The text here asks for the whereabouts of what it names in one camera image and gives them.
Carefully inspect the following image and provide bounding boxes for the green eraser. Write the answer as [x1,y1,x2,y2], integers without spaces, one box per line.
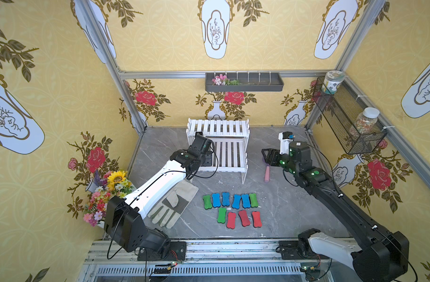
[249,193,259,208]
[217,208,227,224]
[203,195,213,210]

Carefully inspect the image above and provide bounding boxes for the blue eraser top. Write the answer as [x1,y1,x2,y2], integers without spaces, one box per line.
[241,194,251,209]
[212,193,221,208]
[221,192,230,207]
[232,195,242,210]

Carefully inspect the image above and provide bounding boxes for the red eraser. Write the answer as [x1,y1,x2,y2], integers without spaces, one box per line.
[238,210,251,227]
[227,212,237,229]
[251,211,263,228]

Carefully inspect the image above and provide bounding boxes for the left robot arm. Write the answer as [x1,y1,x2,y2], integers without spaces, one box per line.
[104,132,215,259]

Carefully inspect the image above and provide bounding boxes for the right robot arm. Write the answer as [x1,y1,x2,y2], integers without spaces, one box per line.
[261,141,413,282]

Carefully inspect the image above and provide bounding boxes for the white two-tier slatted shelf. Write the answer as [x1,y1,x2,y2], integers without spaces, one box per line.
[186,119,250,183]

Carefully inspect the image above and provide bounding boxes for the white grey work glove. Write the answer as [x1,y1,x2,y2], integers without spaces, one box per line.
[147,180,199,229]

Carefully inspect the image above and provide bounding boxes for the pink artificial flowers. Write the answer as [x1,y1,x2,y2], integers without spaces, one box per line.
[212,74,240,86]

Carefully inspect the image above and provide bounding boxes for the clear jar white lid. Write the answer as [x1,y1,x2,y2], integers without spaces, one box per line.
[349,107,380,137]

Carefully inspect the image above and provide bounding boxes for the jar with patterned label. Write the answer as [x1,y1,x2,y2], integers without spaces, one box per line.
[321,70,345,95]

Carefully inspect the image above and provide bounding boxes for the colourful flower bouquet basket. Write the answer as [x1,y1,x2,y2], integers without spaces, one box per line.
[83,170,135,227]

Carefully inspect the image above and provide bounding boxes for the purple garden fork pink handle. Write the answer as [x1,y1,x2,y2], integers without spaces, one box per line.
[264,160,271,183]

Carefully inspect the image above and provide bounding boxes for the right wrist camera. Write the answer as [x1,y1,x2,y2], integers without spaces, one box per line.
[278,131,294,155]

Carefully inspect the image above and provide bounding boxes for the dark grey wall tray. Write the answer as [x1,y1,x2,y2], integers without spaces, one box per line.
[205,70,284,92]

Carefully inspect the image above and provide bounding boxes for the black wire wall basket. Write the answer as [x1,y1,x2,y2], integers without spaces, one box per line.
[313,77,387,155]

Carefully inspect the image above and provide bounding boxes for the metal base rail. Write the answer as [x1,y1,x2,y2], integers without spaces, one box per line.
[78,234,360,282]

